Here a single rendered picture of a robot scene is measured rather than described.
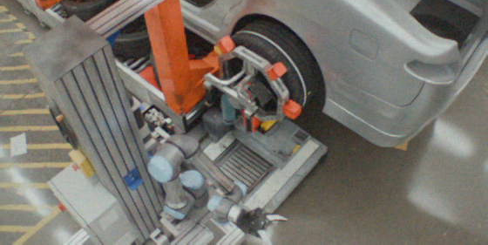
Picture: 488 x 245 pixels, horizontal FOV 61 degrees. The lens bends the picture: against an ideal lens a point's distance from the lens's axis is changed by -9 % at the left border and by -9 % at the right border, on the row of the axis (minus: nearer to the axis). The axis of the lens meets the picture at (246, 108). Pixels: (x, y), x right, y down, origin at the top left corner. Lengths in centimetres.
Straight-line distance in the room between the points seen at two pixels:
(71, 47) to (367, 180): 260
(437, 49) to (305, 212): 170
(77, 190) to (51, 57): 82
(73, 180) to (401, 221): 236
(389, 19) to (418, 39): 18
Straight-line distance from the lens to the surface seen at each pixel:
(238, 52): 279
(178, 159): 198
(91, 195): 223
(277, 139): 347
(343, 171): 364
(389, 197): 361
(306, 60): 284
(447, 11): 376
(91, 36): 169
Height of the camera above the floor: 310
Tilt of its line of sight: 52 degrees down
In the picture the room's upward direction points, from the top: 2 degrees counter-clockwise
